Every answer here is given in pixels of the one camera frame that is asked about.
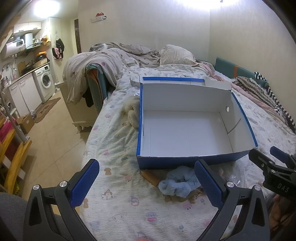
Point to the person's right hand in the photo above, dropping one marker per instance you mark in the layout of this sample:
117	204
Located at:
276	213

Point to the white washing machine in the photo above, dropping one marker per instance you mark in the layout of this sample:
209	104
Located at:
45	81

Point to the white kitchen base cabinet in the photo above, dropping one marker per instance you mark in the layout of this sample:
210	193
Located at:
25	95

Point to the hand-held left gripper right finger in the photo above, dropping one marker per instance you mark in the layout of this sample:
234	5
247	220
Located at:
208	183

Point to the dark wooden door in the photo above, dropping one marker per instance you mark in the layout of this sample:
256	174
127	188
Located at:
77	34

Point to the tall white cabinet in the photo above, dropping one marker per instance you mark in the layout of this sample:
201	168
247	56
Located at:
53	30

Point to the teal and orange footboard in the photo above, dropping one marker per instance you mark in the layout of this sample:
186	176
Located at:
97	85

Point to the brown floor mat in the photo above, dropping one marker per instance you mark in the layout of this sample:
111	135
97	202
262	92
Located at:
46	110

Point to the white water heater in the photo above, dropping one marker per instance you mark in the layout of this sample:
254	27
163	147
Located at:
12	49

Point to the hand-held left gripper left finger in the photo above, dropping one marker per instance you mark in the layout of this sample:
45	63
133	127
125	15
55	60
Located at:
84	183

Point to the pink blanket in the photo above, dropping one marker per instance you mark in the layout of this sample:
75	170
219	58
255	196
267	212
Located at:
208	68

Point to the yellow wooden chair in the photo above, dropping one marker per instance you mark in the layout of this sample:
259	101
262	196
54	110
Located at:
13	160

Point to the black and white striped cloth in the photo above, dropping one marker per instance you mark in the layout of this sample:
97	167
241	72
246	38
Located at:
276	102

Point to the blue and white cardboard box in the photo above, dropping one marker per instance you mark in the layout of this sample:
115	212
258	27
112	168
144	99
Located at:
185	129

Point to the orange-brown foam block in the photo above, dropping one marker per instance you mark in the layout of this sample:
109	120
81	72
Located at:
150	178

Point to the grey checked quilt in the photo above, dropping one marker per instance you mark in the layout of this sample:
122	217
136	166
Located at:
92	64

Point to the ceiling light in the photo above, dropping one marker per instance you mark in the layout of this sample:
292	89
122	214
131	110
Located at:
46	7

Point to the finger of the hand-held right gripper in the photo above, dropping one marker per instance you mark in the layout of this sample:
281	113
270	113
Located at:
266	165
281	154

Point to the cream bed frame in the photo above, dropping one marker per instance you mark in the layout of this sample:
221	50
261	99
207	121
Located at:
78	111

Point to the cream fluffy plush cloth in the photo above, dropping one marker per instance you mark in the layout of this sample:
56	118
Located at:
131	111

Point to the hanging dark and pink clothes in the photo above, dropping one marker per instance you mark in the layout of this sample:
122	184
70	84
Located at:
59	49

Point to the white wall cabinets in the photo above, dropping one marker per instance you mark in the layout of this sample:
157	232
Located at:
26	27

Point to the light blue fluffy scrunchie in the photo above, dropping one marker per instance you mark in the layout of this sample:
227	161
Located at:
178	183

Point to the white air conditioner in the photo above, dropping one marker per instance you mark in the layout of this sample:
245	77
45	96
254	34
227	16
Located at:
98	19

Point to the teal padded headboard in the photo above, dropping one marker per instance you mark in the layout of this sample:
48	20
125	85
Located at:
226	67

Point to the patterned pillow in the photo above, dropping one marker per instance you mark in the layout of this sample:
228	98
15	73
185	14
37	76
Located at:
177	55

